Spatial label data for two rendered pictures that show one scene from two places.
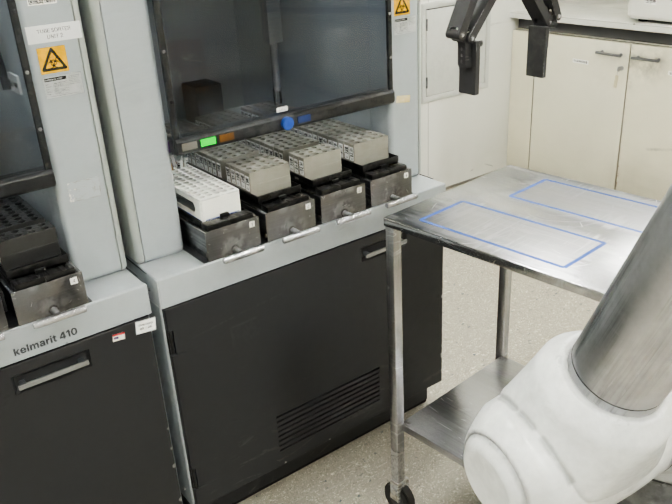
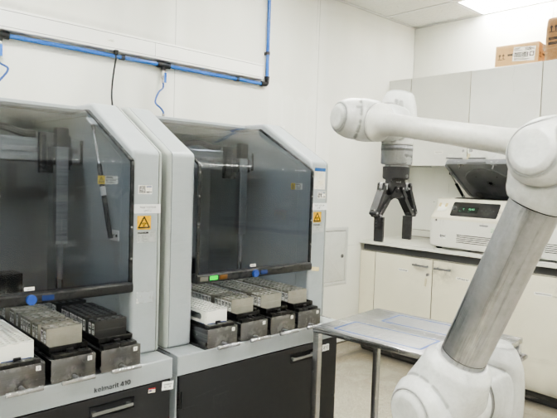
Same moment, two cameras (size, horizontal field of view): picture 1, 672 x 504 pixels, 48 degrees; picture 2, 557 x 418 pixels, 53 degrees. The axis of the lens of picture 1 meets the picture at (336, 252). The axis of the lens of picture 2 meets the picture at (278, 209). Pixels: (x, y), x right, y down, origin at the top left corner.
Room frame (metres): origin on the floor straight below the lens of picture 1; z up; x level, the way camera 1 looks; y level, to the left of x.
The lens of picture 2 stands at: (-0.50, 0.28, 1.35)
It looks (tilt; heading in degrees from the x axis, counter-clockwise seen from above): 3 degrees down; 353
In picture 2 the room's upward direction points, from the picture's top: 2 degrees clockwise
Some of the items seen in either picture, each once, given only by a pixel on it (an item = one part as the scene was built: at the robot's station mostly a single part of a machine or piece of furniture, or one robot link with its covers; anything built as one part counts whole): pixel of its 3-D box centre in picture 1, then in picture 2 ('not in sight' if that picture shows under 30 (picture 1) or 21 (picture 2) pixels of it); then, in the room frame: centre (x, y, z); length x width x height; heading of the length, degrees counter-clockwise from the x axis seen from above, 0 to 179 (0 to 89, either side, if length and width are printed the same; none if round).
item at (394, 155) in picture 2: not in sight; (396, 156); (1.03, -0.24, 1.43); 0.09 x 0.09 x 0.06
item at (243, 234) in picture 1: (169, 198); (175, 316); (1.77, 0.41, 0.78); 0.73 x 0.14 x 0.09; 36
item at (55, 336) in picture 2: not in sight; (63, 335); (1.26, 0.72, 0.85); 0.12 x 0.02 x 0.06; 127
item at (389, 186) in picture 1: (317, 157); (259, 302); (2.04, 0.04, 0.78); 0.73 x 0.14 x 0.09; 36
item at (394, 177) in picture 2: not in sight; (395, 182); (1.03, -0.24, 1.36); 0.08 x 0.07 x 0.09; 126
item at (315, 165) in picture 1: (320, 164); (269, 300); (1.76, 0.03, 0.85); 0.12 x 0.02 x 0.06; 125
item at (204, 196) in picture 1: (190, 191); (194, 309); (1.66, 0.33, 0.83); 0.30 x 0.10 x 0.06; 36
